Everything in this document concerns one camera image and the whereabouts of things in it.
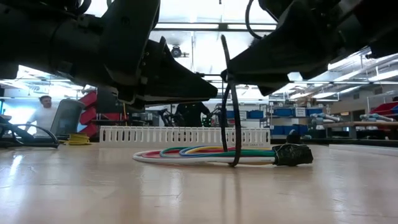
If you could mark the red bin shelf rack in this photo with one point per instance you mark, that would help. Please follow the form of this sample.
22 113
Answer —
88 115

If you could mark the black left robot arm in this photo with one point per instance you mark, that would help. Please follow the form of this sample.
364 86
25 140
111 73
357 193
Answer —
46 40

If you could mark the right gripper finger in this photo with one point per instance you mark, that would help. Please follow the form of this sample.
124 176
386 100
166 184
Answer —
280 56

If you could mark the black ceiling camera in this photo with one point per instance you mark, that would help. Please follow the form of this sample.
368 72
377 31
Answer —
176 51

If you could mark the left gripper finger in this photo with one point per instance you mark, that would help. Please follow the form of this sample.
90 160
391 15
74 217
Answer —
174 81

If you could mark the blue storage bin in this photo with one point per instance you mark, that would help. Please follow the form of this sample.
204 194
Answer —
286 111
248 114

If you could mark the black zip tie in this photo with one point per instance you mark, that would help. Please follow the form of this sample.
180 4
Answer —
237 124

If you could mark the person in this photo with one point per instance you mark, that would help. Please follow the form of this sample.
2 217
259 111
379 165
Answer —
191 113
45 116

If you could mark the black monitor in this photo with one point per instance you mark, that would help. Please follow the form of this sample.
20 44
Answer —
107 102

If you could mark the grey waste bin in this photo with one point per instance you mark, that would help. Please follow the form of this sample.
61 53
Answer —
66 116

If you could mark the black overhead light bar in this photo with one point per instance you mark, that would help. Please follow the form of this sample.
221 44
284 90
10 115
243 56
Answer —
199 26

